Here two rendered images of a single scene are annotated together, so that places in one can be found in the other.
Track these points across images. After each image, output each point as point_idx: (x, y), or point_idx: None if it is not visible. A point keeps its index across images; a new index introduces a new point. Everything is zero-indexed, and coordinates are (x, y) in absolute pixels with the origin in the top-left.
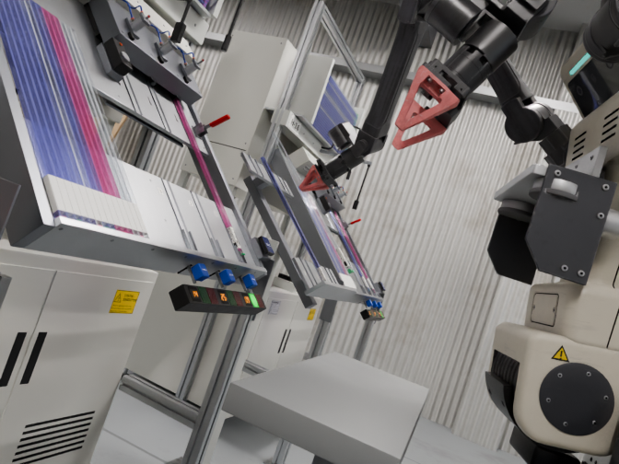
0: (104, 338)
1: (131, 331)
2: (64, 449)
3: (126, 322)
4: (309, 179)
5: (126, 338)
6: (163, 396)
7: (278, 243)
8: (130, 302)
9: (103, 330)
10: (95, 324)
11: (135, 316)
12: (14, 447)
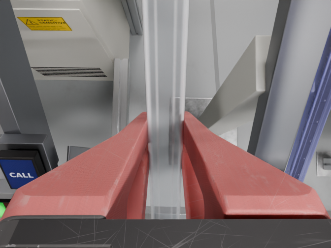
0: (52, 42)
1: (89, 40)
2: (88, 76)
3: (72, 35)
4: (192, 152)
5: (87, 43)
6: (112, 110)
7: (259, 92)
8: (56, 24)
9: (42, 38)
10: (24, 35)
11: (82, 32)
12: (35, 71)
